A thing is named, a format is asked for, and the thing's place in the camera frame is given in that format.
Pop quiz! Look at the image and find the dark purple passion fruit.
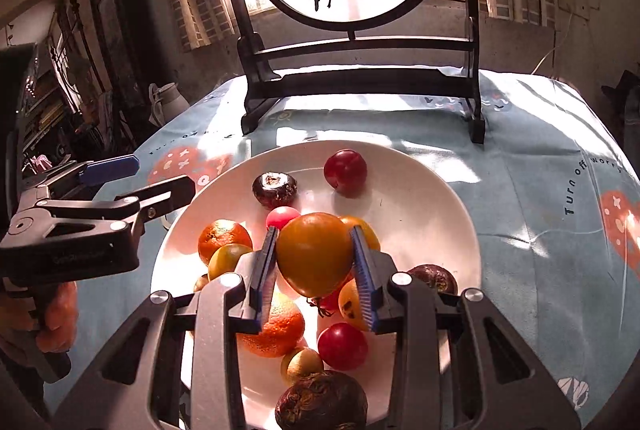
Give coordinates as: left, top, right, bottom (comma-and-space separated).
406, 263, 458, 295
274, 370, 370, 430
251, 171, 299, 209

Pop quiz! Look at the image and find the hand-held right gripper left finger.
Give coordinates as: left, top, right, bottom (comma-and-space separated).
50, 226, 281, 430

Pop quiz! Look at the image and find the dark cloth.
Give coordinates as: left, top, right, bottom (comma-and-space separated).
602, 70, 640, 127

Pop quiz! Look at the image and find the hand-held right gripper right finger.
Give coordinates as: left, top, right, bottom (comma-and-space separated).
349, 225, 583, 430

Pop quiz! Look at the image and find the light blue printed tablecloth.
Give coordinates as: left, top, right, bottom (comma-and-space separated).
45, 70, 640, 430

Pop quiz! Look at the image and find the white cable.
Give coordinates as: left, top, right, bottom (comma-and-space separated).
530, 10, 574, 75

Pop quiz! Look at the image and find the red plum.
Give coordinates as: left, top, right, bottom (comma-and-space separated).
323, 149, 368, 197
317, 322, 369, 372

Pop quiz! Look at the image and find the large orange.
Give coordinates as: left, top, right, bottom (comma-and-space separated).
236, 292, 306, 358

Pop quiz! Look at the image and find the white kettle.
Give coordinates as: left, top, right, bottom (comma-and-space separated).
149, 82, 192, 127

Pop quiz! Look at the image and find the dark framed panel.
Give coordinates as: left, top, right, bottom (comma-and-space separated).
87, 0, 151, 148

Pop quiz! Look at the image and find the yellow-green tomato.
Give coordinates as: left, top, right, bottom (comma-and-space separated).
208, 243, 253, 281

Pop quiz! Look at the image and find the white round plate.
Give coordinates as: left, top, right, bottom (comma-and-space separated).
150, 140, 483, 430

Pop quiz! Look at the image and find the red cherry tomato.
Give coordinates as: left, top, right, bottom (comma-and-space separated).
265, 206, 302, 231
307, 282, 347, 313

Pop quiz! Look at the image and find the round painted table screen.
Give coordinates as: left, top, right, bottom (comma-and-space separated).
207, 0, 487, 145

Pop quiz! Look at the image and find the small orange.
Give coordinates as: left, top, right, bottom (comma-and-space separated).
198, 220, 253, 267
340, 216, 382, 253

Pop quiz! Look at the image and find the person's left hand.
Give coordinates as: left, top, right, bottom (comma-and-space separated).
36, 281, 82, 355

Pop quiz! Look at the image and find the cluttered bookshelf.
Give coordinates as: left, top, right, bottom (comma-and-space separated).
20, 10, 108, 161

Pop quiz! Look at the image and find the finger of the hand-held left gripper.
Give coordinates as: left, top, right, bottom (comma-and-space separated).
17, 154, 141, 211
112, 175, 197, 237

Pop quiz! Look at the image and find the yellow-orange tomato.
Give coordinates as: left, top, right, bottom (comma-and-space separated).
276, 212, 355, 298

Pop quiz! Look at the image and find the spotted yellow fruit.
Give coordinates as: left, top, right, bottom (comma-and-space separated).
338, 279, 373, 332

